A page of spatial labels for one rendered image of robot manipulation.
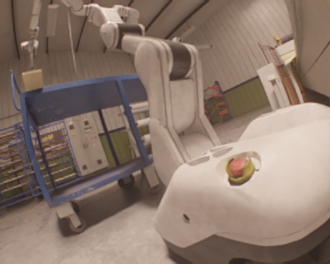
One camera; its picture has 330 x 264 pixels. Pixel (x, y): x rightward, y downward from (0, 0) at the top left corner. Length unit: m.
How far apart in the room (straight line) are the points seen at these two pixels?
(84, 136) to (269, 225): 5.91
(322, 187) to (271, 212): 0.07
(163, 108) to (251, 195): 0.40
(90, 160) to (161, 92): 5.46
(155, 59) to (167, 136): 0.26
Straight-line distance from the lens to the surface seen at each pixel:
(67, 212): 1.13
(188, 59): 0.60
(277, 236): 0.23
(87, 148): 5.89
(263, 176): 0.20
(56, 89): 1.22
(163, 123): 0.53
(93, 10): 1.28
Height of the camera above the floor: 0.43
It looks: 1 degrees up
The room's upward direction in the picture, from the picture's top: 21 degrees counter-clockwise
